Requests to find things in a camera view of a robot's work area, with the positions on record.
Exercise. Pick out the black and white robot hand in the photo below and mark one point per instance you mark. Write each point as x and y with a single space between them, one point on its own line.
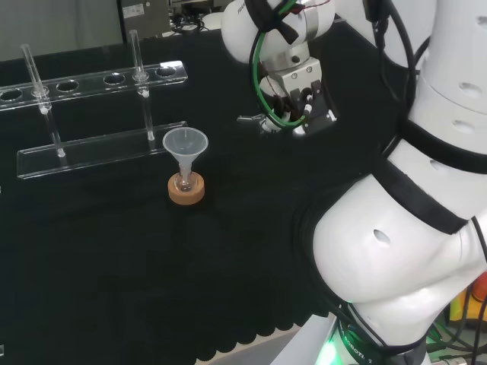
300 76

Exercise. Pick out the clear plastic funnel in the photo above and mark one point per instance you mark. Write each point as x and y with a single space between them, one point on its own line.
185 142

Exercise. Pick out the small glass round-bottom flask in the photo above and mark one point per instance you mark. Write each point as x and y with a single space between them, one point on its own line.
185 185

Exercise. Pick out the clear acrylic funnel stand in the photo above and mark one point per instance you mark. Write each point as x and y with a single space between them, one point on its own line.
95 150

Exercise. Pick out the grey metal cabinet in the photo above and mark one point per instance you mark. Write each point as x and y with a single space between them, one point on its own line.
146 17

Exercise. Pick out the black cloth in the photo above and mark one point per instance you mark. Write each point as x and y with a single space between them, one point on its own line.
114 266

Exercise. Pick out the yellow stop button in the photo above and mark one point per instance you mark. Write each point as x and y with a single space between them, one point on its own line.
466 304

